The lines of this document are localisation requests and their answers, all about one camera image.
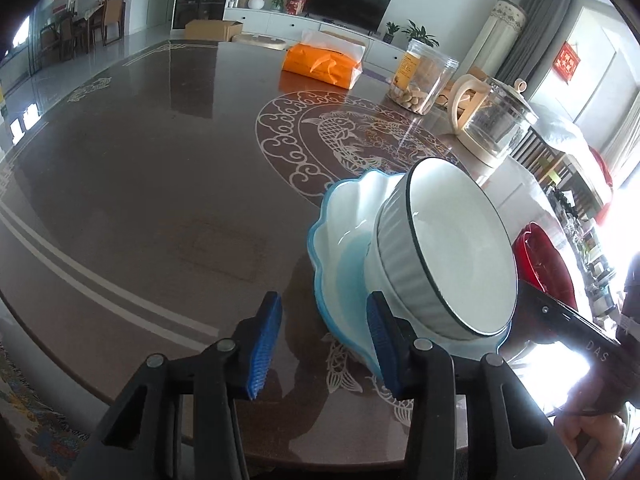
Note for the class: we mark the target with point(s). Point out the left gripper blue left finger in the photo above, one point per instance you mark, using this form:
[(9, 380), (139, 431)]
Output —
[(264, 332)]

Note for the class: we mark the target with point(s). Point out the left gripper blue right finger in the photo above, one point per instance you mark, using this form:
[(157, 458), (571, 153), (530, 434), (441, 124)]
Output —
[(392, 341)]

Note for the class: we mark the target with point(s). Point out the blue white porcelain bowl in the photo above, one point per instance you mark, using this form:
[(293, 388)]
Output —
[(376, 279)]

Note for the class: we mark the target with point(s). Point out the white ribbed bowl black rim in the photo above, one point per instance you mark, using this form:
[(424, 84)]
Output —
[(446, 253)]

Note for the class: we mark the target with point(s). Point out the light blue scalloped plate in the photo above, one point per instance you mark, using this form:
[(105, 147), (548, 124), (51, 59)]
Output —
[(337, 244)]

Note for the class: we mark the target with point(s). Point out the red flower plate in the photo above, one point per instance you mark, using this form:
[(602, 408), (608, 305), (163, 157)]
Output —
[(541, 265)]

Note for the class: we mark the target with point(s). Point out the person's right hand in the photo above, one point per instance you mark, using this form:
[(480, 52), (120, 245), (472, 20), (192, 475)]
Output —
[(595, 441)]

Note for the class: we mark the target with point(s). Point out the tray of small bottles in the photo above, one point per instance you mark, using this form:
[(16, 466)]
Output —
[(582, 234)]

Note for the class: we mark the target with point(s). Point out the orange tissue pack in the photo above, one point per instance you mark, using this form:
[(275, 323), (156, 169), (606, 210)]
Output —
[(333, 59)]

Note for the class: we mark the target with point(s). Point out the clear plastic snack jar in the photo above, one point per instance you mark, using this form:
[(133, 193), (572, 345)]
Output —
[(421, 75)]

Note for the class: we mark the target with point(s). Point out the white tv console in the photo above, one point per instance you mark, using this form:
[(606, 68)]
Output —
[(290, 28)]

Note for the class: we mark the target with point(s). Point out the cardboard box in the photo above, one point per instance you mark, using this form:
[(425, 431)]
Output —
[(212, 30)]

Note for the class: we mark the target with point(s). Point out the green potted plant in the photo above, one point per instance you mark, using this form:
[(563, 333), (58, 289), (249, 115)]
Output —
[(419, 33)]

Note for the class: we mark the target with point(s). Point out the white standing air conditioner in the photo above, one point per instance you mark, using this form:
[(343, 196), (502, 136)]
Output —
[(504, 25)]

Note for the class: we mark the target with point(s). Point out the black flat television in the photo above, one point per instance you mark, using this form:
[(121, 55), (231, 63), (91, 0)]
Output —
[(365, 15)]

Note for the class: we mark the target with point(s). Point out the wooden dining chair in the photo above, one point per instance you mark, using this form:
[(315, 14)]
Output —
[(108, 21)]

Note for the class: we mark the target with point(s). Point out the grey curtain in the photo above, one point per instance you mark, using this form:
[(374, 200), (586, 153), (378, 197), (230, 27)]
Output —
[(544, 19)]

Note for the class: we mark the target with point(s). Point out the glass kettle cream handle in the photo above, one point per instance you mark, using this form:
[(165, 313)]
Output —
[(489, 117)]

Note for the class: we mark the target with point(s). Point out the red wall decoration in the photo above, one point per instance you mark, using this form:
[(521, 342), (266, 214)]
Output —
[(566, 62)]

